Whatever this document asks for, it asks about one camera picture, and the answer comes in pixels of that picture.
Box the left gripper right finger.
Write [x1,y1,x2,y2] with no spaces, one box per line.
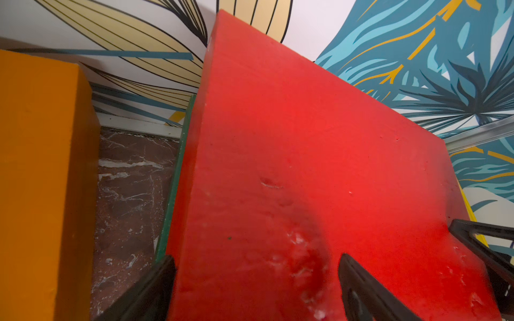
[338,254,420,321]

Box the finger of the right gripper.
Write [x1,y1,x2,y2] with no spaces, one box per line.
[449,219,513,315]

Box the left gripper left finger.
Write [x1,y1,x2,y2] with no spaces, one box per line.
[96,255,177,320]

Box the red shoebox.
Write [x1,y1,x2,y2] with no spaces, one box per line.
[167,12,501,320]

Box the orange shoebox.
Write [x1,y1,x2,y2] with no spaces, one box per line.
[1,51,100,320]

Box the yellow black toolbox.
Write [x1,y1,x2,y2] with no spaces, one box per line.
[459,185,489,247]

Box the green shoebox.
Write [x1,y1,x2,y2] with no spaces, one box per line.
[154,94,197,263]

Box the right aluminium frame post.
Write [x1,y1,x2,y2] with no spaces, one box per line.
[444,116,513,153]

